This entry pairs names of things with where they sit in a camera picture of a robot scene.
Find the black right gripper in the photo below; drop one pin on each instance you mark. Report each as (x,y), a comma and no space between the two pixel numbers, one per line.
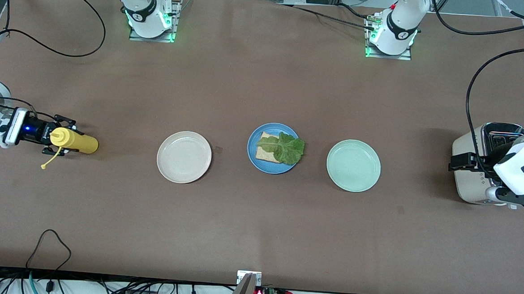
(40,133)

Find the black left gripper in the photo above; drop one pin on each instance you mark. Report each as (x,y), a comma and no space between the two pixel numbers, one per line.
(494,157)

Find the yellow squeeze bottle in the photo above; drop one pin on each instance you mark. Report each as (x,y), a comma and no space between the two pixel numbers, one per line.
(83,143)

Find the green lettuce leaf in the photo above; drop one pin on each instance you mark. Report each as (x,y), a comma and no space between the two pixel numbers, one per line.
(288,150)

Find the white bread slice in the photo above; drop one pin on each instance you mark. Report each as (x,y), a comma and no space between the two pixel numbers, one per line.
(266,155)

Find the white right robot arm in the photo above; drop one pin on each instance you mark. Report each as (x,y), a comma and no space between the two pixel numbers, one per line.
(141,10)

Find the pale green plate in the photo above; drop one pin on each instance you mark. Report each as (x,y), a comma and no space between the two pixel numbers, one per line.
(353,165)

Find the beige plate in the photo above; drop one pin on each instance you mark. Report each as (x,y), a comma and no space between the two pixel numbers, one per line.
(184,157)

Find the blue plate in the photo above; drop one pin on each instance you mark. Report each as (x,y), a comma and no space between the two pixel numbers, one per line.
(252,148)

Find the cream and chrome toaster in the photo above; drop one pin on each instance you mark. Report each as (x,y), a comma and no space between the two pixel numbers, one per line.
(464,180)

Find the red LED display module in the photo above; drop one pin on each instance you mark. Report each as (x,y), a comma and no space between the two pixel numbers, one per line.
(259,293)

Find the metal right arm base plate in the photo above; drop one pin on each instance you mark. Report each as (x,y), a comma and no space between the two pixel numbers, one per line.
(135,35)

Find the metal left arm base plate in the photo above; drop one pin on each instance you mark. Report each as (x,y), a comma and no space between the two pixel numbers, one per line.
(388,56)

